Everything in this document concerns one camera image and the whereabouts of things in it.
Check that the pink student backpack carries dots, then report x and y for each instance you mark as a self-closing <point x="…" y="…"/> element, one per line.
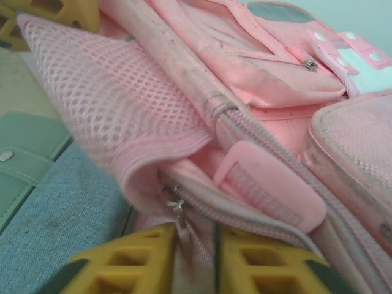
<point x="275" y="92"/>

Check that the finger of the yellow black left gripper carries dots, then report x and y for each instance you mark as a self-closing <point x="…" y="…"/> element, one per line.
<point x="7" y="30"/>
<point x="88" y="15"/>

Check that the blue fabric glasses case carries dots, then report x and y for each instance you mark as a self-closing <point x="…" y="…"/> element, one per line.
<point x="61" y="214"/>

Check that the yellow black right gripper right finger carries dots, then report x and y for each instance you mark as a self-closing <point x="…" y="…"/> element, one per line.
<point x="232" y="269"/>

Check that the green snap wallet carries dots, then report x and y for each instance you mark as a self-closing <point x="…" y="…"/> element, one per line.
<point x="27" y="137"/>

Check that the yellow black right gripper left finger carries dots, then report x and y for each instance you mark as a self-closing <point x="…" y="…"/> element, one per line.
<point x="159" y="269"/>

